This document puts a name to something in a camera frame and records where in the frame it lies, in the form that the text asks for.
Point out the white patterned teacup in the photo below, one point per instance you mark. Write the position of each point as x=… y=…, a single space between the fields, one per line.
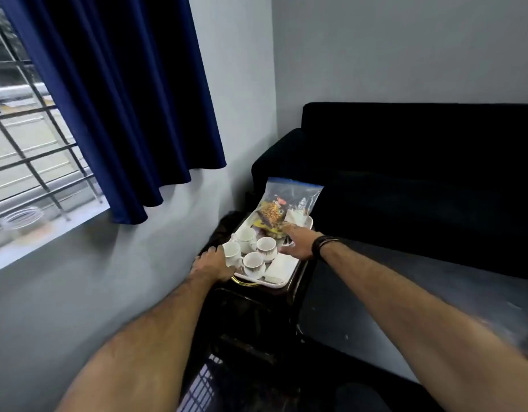
x=253 y=265
x=246 y=235
x=266 y=247
x=232 y=253

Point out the black wristband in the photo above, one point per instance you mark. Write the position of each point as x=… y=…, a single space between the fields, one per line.
x=319 y=246

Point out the metal window grille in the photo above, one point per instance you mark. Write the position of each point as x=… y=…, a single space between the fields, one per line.
x=32 y=160

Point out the person's right hand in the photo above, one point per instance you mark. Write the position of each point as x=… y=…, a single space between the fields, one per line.
x=302 y=244

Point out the white folded napkin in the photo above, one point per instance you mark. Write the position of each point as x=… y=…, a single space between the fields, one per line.
x=284 y=265

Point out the person's left forearm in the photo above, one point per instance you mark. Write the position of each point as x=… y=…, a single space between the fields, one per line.
x=148 y=338

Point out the white rectangular tray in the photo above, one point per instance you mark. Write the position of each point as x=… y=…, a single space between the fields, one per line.
x=286 y=270

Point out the dark wooden side table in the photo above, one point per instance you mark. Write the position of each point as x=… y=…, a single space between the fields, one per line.
x=255 y=315

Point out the black sofa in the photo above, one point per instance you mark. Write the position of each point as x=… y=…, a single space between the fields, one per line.
x=418 y=167

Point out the person's left fingers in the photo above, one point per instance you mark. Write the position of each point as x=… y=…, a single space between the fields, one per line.
x=230 y=274

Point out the clear glass jar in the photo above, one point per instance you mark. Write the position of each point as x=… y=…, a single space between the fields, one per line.
x=21 y=223

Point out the person's left hand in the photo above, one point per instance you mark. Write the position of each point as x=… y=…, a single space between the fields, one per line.
x=209 y=265

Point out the person's right fingers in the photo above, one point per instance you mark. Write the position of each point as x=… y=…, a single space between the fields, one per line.
x=290 y=230

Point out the dark blue curtain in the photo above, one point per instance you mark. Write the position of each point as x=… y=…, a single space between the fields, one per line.
x=118 y=102

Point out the clear zip bag of snacks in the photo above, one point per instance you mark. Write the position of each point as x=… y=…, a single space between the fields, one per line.
x=285 y=197

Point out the person's right forearm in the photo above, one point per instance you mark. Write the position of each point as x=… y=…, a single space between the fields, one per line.
x=397 y=304

